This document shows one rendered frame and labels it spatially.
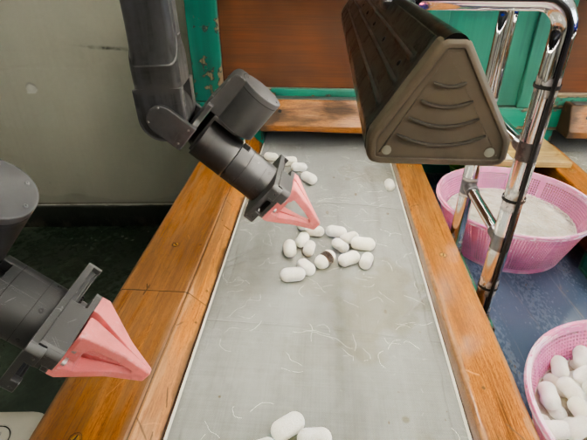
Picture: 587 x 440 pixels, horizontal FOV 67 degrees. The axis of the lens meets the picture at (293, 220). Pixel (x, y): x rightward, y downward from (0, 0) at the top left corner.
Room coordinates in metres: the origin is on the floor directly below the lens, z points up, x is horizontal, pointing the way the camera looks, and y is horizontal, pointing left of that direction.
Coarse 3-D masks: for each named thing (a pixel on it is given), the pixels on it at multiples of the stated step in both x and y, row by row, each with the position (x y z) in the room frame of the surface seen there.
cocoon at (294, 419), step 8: (288, 416) 0.27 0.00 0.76; (296, 416) 0.27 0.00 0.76; (272, 424) 0.26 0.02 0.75; (280, 424) 0.26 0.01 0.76; (288, 424) 0.26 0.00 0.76; (296, 424) 0.26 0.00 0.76; (304, 424) 0.26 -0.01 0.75; (272, 432) 0.25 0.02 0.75; (280, 432) 0.25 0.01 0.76; (288, 432) 0.25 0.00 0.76; (296, 432) 0.26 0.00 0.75
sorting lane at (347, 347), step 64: (320, 192) 0.77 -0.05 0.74; (384, 192) 0.77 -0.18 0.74; (256, 256) 0.56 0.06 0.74; (384, 256) 0.56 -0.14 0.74; (256, 320) 0.42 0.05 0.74; (320, 320) 0.42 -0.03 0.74; (384, 320) 0.42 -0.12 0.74; (192, 384) 0.32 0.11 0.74; (256, 384) 0.32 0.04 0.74; (320, 384) 0.32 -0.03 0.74; (384, 384) 0.32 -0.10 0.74; (448, 384) 0.32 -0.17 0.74
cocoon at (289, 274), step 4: (284, 268) 0.50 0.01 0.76; (288, 268) 0.50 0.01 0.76; (292, 268) 0.50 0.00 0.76; (296, 268) 0.50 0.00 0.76; (300, 268) 0.50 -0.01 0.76; (280, 272) 0.50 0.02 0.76; (284, 272) 0.49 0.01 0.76; (288, 272) 0.49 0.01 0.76; (292, 272) 0.49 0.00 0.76; (296, 272) 0.49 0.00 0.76; (300, 272) 0.49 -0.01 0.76; (304, 272) 0.50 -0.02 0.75; (280, 276) 0.49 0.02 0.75; (284, 276) 0.49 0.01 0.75; (288, 276) 0.49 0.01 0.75; (292, 276) 0.49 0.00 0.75; (296, 276) 0.49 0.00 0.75; (300, 276) 0.49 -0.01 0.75; (304, 276) 0.50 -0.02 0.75; (284, 280) 0.49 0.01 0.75; (288, 280) 0.49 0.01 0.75; (292, 280) 0.49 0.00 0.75; (296, 280) 0.49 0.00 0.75
